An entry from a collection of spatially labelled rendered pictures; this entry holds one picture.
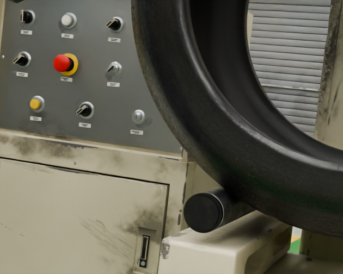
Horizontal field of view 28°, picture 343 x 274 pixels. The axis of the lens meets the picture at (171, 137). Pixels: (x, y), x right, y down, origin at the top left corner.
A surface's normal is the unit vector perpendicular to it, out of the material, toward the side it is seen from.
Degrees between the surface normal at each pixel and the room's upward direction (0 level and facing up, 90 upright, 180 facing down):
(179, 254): 90
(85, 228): 90
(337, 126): 90
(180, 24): 94
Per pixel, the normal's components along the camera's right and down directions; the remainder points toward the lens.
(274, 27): -0.42, 0.00
